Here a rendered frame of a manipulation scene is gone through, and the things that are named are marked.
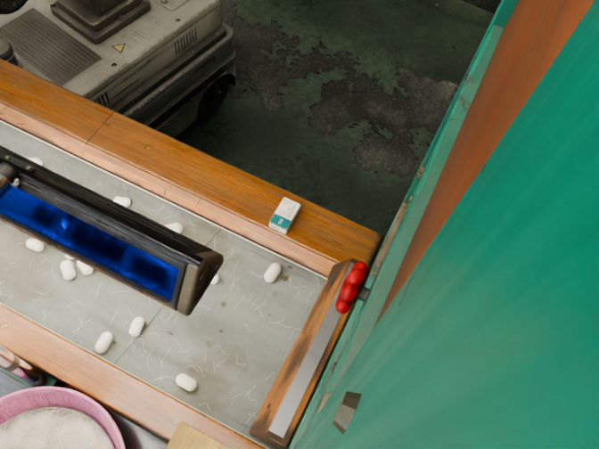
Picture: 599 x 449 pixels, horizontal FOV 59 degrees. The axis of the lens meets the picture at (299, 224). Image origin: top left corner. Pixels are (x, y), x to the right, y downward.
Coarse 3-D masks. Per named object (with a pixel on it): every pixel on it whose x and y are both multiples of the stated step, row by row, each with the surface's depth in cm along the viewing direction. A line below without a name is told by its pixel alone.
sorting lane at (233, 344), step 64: (0, 128) 105; (128, 192) 101; (0, 256) 92; (64, 256) 93; (256, 256) 97; (64, 320) 88; (128, 320) 89; (192, 320) 90; (256, 320) 91; (256, 384) 86
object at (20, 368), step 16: (16, 160) 59; (0, 176) 57; (16, 176) 58; (0, 192) 57; (0, 352) 70; (0, 368) 86; (16, 368) 75; (32, 368) 80; (32, 384) 83; (48, 384) 86
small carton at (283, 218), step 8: (288, 200) 97; (280, 208) 96; (288, 208) 97; (296, 208) 97; (272, 216) 96; (280, 216) 96; (288, 216) 96; (272, 224) 96; (280, 224) 95; (288, 224) 95; (280, 232) 96
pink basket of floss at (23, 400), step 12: (12, 396) 79; (24, 396) 80; (36, 396) 81; (48, 396) 81; (60, 396) 82; (72, 396) 81; (84, 396) 80; (0, 408) 80; (12, 408) 81; (24, 408) 82; (84, 408) 82; (96, 408) 80; (0, 420) 81; (96, 420) 83; (108, 420) 79; (108, 432) 82; (120, 444) 77
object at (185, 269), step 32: (0, 160) 59; (32, 192) 58; (64, 192) 57; (96, 192) 64; (32, 224) 60; (64, 224) 59; (96, 224) 57; (128, 224) 56; (160, 224) 62; (96, 256) 59; (128, 256) 57; (160, 256) 56; (192, 256) 55; (160, 288) 58; (192, 288) 56
